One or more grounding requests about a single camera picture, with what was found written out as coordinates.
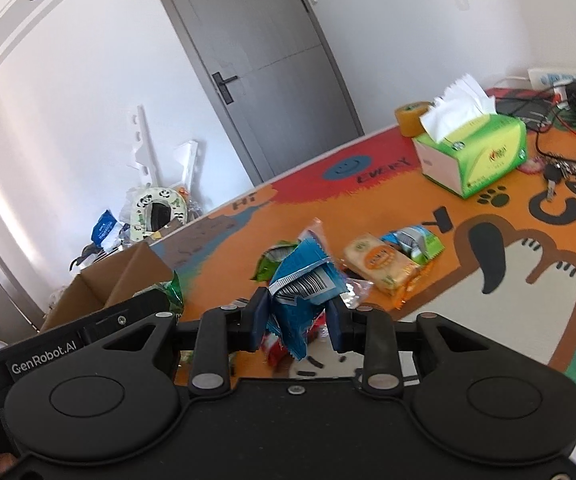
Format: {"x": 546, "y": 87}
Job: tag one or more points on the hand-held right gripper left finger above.
{"x": 260, "y": 322}

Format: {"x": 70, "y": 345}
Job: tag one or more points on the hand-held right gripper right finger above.
{"x": 337, "y": 327}

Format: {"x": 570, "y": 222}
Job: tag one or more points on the red white snack packet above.
{"x": 274, "y": 347}

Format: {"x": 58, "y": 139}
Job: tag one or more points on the cardboard box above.
{"x": 112, "y": 280}

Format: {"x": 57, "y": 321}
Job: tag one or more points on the clear plastic wrapper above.
{"x": 358, "y": 294}

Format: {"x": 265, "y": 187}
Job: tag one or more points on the yellow cracker packet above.
{"x": 385, "y": 265}

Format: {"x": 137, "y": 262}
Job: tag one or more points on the shiny green snack bag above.
{"x": 172, "y": 292}

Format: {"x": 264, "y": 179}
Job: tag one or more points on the black toy figure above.
{"x": 85, "y": 255}

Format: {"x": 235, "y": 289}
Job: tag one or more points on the blue green snack packet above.
{"x": 413, "y": 240}

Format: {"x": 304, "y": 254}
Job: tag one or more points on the blue plastic bag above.
{"x": 105, "y": 227}

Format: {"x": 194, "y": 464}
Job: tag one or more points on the panda print round cushion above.
{"x": 142, "y": 210}

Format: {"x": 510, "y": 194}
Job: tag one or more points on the green tissue box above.
{"x": 473, "y": 155}

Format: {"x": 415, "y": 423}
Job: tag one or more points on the brown tape roll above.
{"x": 410, "y": 117}

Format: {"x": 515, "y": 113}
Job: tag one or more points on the grey door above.
{"x": 268, "y": 60}

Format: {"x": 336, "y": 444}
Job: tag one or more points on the bunch of keys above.
{"x": 558, "y": 172}

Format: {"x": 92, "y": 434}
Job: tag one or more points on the flat black device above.
{"x": 523, "y": 110}

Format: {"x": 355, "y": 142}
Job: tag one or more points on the white power strip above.
{"x": 558, "y": 77}

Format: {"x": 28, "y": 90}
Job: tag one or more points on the short white plastic bracket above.
{"x": 187, "y": 165}

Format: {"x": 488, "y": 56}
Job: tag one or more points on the tall white plastic bracket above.
{"x": 142, "y": 145}

